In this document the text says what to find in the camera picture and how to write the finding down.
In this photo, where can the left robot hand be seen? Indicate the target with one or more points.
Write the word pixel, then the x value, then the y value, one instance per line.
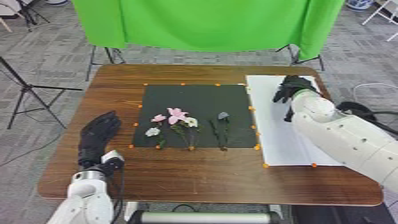
pixel 98 131

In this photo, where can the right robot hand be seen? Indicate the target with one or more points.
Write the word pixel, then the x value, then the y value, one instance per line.
pixel 291 87

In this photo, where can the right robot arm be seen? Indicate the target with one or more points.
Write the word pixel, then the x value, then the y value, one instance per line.
pixel 343 133

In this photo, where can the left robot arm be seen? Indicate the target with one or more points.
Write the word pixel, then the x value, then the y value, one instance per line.
pixel 85 196

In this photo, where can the black cloth stand leg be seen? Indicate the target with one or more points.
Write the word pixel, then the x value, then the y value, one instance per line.
pixel 90 63
pixel 293 56

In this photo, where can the white flower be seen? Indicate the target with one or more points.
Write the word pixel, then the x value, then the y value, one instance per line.
pixel 153 132

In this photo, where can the small pink flower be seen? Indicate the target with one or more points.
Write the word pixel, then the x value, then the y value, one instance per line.
pixel 158 118

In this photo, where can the white sheet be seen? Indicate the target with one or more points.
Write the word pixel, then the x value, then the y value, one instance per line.
pixel 277 133

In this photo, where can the large pink flower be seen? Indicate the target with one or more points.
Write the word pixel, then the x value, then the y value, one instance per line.
pixel 176 116

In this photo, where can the blue flower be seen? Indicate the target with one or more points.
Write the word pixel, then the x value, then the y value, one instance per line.
pixel 222 115

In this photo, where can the cream flower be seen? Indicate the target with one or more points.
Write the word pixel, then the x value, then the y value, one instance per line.
pixel 190 122

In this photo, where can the dark mat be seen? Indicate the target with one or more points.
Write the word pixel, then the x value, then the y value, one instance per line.
pixel 197 100

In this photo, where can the black tripod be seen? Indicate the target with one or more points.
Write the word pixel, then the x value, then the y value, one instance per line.
pixel 27 89

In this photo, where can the green sprig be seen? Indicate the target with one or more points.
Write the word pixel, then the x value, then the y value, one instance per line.
pixel 215 133

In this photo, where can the pale grey bar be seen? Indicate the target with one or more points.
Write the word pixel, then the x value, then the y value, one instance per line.
pixel 204 218

